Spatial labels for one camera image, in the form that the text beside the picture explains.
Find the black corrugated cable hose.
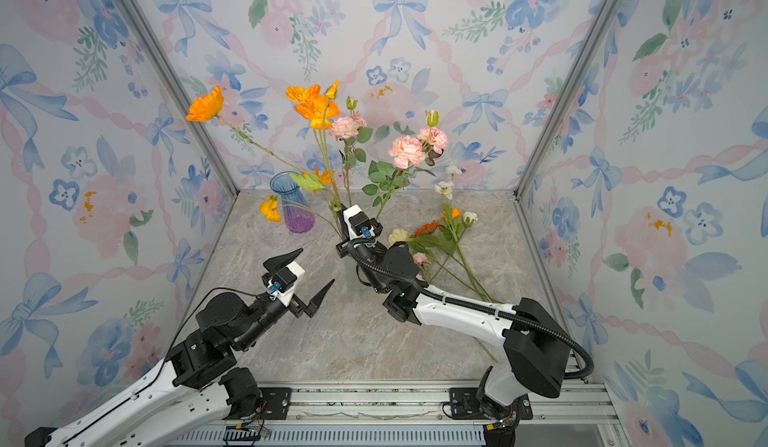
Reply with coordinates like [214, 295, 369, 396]
[347, 239, 595, 381]

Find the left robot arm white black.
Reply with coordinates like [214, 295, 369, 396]
[24, 250, 331, 446]

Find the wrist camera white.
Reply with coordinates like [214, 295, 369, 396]
[262, 261, 305, 308]
[338, 205, 383, 241]

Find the pink rose stem with leaves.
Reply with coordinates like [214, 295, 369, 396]
[362, 110, 450, 217]

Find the pink carnation single stem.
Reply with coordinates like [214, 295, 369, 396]
[330, 96, 373, 204]

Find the aluminium corner post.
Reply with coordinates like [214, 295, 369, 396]
[515, 0, 624, 200]
[115, 0, 239, 197]

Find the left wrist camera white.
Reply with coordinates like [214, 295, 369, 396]
[262, 261, 305, 308]

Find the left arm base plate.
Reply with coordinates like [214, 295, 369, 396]
[226, 387, 293, 421]

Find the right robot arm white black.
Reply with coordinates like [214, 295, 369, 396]
[337, 237, 571, 418]

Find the large orange poppy stem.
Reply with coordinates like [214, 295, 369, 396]
[184, 79, 349, 220]

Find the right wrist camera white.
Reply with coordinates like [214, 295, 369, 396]
[338, 205, 383, 241]

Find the right aluminium corner post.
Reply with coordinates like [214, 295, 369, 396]
[515, 0, 624, 200]

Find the white flower stem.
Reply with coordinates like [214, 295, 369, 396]
[434, 164, 462, 201]

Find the orange poppy flower stem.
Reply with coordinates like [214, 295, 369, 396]
[259, 168, 342, 238]

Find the left aluminium corner post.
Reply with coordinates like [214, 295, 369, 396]
[115, 0, 239, 197]

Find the blue purple glass vase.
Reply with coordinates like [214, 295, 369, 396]
[270, 171, 315, 234]

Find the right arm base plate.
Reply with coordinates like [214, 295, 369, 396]
[442, 387, 534, 421]

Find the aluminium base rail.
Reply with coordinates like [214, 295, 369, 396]
[116, 377, 625, 447]

